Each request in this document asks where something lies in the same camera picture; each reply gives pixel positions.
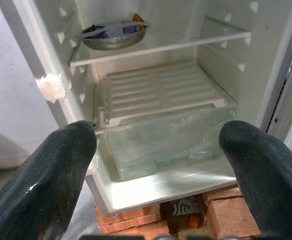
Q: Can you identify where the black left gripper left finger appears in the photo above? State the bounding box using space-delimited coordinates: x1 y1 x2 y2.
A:
0 119 98 240

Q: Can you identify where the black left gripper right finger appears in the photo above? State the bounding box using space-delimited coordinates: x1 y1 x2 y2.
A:
218 119 292 240

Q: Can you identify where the white fridge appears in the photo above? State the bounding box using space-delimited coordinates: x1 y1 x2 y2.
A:
0 0 292 218

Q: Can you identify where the glass fridge shelf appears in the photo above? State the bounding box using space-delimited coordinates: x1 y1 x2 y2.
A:
69 15 252 68

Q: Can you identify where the dark packet with white print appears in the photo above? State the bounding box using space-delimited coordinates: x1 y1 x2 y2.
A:
159 196 207 235

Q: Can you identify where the white foam wad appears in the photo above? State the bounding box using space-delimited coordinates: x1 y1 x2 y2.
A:
36 73 66 104

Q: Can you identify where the clear crisper drawer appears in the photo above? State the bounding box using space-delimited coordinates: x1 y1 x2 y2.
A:
103 104 237 182

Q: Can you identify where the white slatted crisper cover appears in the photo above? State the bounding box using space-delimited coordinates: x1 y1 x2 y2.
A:
93 60 238 127

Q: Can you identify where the steel bowl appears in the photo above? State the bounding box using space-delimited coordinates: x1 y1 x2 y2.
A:
77 20 151 51

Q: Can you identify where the purple snack packet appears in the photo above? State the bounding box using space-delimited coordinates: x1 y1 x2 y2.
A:
85 23 143 39

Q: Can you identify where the orange brown snack packet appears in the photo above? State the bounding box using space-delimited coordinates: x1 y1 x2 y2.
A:
131 12 147 28

